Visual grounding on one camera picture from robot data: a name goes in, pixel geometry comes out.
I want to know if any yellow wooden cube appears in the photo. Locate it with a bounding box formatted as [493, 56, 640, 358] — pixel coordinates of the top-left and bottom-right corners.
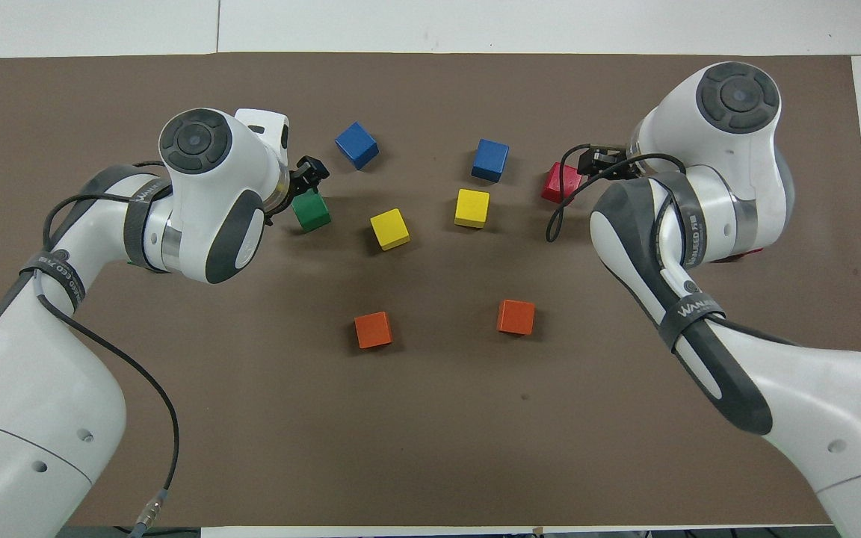
[454, 188, 491, 229]
[369, 208, 412, 252]

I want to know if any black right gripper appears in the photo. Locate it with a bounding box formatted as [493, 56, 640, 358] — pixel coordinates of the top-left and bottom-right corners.
[577, 147, 632, 180]

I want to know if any black velcro cable strap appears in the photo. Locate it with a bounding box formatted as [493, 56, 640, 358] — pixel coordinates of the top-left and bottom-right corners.
[123, 179, 174, 271]
[650, 172, 709, 264]
[21, 250, 87, 301]
[658, 294, 727, 353]

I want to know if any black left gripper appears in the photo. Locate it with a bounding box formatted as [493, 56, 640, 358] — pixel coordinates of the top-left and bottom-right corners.
[286, 155, 331, 204]

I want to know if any brown paper table mat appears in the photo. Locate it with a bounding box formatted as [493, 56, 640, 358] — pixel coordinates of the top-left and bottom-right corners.
[0, 52, 861, 528]

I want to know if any orange wooden cube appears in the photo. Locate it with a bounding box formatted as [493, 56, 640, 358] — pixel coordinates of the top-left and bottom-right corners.
[497, 299, 537, 336]
[354, 311, 394, 350]

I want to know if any blue wooden cube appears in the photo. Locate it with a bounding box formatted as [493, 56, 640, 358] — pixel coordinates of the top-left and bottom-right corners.
[335, 121, 380, 171]
[471, 138, 510, 184]

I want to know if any black left arm gripper cable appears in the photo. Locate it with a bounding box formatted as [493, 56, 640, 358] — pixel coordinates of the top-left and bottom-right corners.
[34, 160, 180, 536]

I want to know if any black arm gripper cable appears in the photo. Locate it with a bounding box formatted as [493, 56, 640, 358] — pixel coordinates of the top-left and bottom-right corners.
[34, 160, 180, 536]
[546, 143, 801, 346]

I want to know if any black right arm gripper cable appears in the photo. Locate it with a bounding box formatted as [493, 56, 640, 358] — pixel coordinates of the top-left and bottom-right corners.
[546, 143, 801, 346]

